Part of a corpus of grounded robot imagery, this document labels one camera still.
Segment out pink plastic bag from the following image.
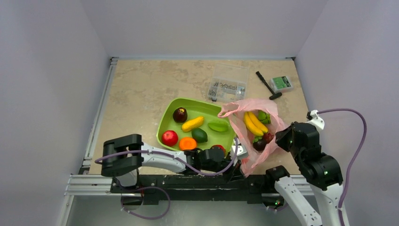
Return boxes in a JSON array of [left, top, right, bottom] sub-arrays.
[[218, 98, 287, 177]]

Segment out yellow fake banana bunch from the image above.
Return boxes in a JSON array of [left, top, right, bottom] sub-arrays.
[[244, 112, 269, 137]]

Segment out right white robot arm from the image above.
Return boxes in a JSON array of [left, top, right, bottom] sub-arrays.
[[264, 122, 349, 226]]

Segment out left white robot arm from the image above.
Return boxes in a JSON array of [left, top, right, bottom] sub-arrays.
[[95, 134, 238, 193]]

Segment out red fake apple right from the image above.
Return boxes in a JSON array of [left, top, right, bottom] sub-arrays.
[[211, 145, 226, 155]]

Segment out dark green fake avocado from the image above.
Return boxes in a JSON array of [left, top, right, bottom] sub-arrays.
[[191, 128, 208, 143]]

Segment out orange fake fruit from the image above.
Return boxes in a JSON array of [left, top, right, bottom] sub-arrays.
[[178, 137, 197, 151]]

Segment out red fake grape bunch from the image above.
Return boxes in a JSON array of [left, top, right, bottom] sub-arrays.
[[263, 132, 275, 144]]

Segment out green fake starfruit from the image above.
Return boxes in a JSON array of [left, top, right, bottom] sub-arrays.
[[207, 120, 229, 132]]

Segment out yellow fake fruit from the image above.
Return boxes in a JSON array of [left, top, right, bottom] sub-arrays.
[[181, 116, 204, 132]]

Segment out red fake apple left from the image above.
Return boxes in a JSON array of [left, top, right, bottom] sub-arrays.
[[161, 130, 179, 146]]

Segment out dark red fake apple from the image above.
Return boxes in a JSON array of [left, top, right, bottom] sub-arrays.
[[173, 107, 188, 123]]

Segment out green plastic tray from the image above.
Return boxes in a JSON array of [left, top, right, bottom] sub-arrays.
[[157, 98, 236, 151]]

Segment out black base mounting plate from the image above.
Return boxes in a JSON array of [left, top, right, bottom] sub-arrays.
[[110, 175, 286, 208]]

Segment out small green labelled box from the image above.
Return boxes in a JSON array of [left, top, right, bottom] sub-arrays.
[[270, 76, 294, 93]]

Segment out clear plastic screw box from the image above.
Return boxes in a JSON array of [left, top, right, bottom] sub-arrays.
[[207, 64, 249, 103]]

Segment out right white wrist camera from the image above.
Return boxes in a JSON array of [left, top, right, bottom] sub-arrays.
[[306, 110, 325, 131]]

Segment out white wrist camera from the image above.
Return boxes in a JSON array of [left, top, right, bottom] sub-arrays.
[[306, 110, 325, 131], [230, 145, 249, 160]]

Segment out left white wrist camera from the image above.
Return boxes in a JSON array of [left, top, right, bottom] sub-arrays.
[[230, 145, 249, 160]]

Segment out black T-handle tool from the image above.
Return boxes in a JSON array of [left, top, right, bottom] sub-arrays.
[[256, 71, 282, 100]]

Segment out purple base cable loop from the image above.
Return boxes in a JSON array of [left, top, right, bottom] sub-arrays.
[[120, 186, 171, 220]]

